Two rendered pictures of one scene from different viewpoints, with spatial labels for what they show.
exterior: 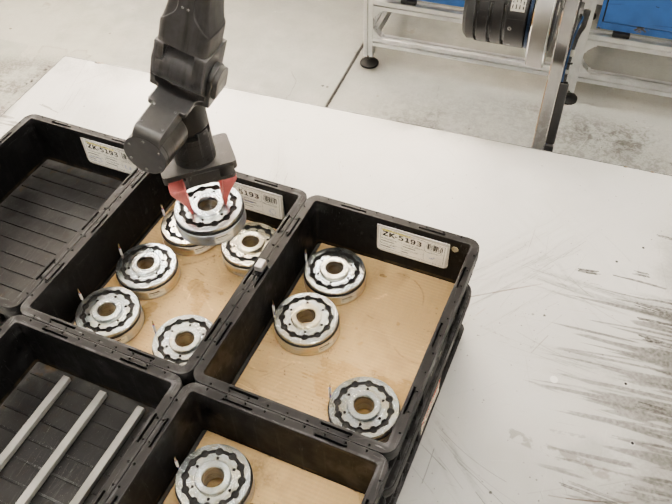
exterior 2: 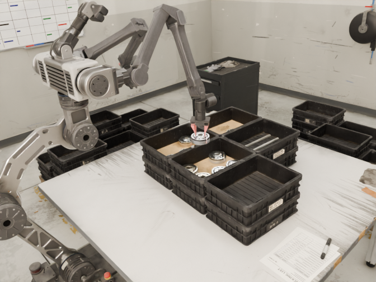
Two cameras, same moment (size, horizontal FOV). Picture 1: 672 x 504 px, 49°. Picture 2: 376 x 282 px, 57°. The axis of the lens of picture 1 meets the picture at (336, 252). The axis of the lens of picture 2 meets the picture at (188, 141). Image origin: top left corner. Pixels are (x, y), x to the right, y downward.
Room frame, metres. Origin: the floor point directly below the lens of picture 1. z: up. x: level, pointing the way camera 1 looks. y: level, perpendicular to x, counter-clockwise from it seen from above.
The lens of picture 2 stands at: (2.33, 0.93, 1.88)
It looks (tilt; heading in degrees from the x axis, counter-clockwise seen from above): 27 degrees down; 208
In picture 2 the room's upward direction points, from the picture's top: 3 degrees counter-clockwise
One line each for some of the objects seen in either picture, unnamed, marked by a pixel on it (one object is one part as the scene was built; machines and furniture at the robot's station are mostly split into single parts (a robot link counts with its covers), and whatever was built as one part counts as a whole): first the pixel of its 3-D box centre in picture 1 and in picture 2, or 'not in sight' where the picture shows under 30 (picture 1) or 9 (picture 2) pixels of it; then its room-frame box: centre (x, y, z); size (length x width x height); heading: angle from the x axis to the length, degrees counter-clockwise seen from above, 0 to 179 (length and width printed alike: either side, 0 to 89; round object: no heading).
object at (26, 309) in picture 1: (173, 252); (212, 157); (0.79, 0.26, 0.92); 0.40 x 0.30 x 0.02; 155
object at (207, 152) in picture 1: (192, 144); (200, 115); (0.78, 0.19, 1.15); 0.10 x 0.07 x 0.07; 107
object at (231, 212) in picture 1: (208, 207); (200, 136); (0.78, 0.19, 1.03); 0.10 x 0.10 x 0.01
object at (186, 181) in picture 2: (179, 273); (212, 165); (0.79, 0.26, 0.87); 0.40 x 0.30 x 0.11; 155
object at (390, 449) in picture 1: (346, 309); (179, 140); (0.67, -0.01, 0.92); 0.40 x 0.30 x 0.02; 155
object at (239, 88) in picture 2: not in sight; (225, 104); (-1.11, -0.39, 0.45); 0.60 x 0.45 x 0.90; 159
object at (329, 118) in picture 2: not in sight; (316, 130); (-0.94, 0.62, 0.37); 0.40 x 0.30 x 0.45; 69
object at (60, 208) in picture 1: (35, 224); (252, 188); (0.92, 0.53, 0.87); 0.40 x 0.30 x 0.11; 155
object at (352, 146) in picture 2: not in sight; (335, 159); (-0.42, 0.85, 0.37); 0.40 x 0.30 x 0.45; 69
